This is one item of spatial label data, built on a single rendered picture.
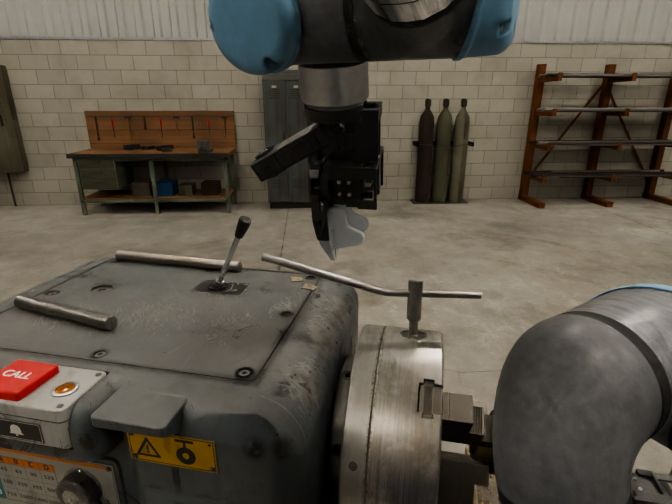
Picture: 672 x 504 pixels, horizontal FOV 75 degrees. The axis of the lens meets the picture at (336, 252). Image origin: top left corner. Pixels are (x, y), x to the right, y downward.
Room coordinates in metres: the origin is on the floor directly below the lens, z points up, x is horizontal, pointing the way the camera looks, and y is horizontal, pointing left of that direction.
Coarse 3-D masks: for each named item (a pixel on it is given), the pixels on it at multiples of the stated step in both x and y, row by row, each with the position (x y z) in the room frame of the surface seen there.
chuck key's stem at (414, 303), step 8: (408, 280) 0.61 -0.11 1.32; (416, 280) 0.61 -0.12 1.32; (408, 288) 0.61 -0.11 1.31; (416, 288) 0.60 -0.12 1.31; (416, 296) 0.60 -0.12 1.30; (408, 304) 0.60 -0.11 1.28; (416, 304) 0.60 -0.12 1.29; (408, 312) 0.60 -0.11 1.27; (416, 312) 0.59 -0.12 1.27; (416, 320) 0.59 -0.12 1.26; (416, 328) 0.59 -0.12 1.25
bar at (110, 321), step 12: (24, 300) 0.63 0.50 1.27; (36, 300) 0.63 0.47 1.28; (48, 300) 0.63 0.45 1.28; (48, 312) 0.61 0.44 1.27; (60, 312) 0.60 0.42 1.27; (72, 312) 0.59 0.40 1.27; (84, 312) 0.59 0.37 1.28; (96, 312) 0.59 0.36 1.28; (96, 324) 0.57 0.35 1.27; (108, 324) 0.57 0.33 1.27
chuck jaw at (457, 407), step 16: (432, 384) 0.50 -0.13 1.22; (432, 400) 0.48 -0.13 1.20; (448, 400) 0.49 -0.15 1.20; (464, 400) 0.49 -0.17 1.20; (432, 416) 0.47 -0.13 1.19; (448, 416) 0.47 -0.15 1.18; (464, 416) 0.47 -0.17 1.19; (480, 416) 0.50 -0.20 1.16; (448, 432) 0.50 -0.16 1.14; (464, 432) 0.49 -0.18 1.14; (480, 432) 0.49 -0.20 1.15
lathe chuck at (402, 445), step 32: (384, 352) 0.55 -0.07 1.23; (416, 352) 0.54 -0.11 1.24; (384, 384) 0.50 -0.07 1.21; (416, 384) 0.49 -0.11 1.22; (384, 416) 0.47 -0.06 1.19; (416, 416) 0.46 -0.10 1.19; (384, 448) 0.44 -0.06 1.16; (416, 448) 0.44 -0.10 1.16; (384, 480) 0.43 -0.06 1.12; (416, 480) 0.42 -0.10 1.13
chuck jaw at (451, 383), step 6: (444, 372) 0.68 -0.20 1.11; (450, 372) 0.68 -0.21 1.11; (456, 372) 0.68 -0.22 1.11; (444, 378) 0.66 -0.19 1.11; (450, 378) 0.66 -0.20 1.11; (456, 378) 0.66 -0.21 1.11; (444, 384) 0.65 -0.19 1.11; (450, 384) 0.65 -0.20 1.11; (456, 384) 0.65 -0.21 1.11; (444, 390) 0.63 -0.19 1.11; (450, 390) 0.63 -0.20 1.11; (456, 390) 0.63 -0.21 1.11; (462, 390) 0.63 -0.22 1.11; (468, 390) 0.63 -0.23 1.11; (474, 402) 0.60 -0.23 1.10; (480, 402) 0.60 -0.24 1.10; (486, 408) 0.59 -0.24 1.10
